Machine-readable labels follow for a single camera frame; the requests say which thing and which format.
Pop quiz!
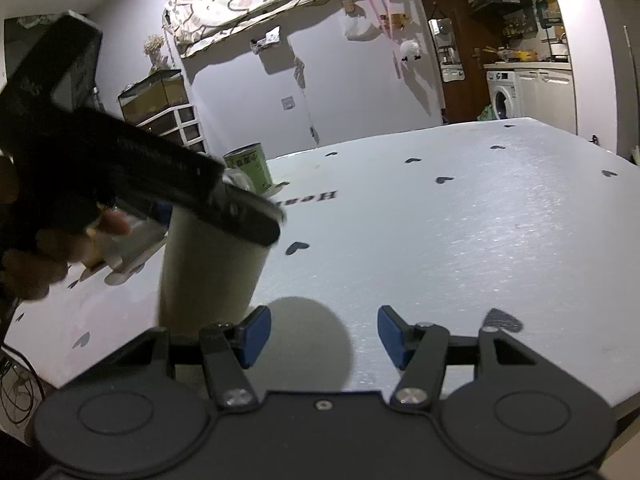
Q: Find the beige metal cup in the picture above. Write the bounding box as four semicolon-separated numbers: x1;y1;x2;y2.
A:
158;208;269;337

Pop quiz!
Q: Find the person's left hand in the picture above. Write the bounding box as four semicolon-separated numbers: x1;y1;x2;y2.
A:
1;209;130;301

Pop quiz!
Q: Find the green tin can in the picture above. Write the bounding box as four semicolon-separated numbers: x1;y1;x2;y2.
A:
224;143;273;194

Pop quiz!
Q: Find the white plastic drawer unit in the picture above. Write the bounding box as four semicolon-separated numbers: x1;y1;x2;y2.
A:
138;104;208;154

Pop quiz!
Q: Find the glass fish tank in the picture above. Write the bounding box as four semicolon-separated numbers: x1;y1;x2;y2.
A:
117;70;189;125

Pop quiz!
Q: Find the white washing machine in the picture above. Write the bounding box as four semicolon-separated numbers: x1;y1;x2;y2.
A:
486;70;522;119

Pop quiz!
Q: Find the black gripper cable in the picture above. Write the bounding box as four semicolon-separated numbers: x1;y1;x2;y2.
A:
0;303;47;428

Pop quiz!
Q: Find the wall mirror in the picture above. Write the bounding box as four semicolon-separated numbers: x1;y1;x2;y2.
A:
428;18;465;84

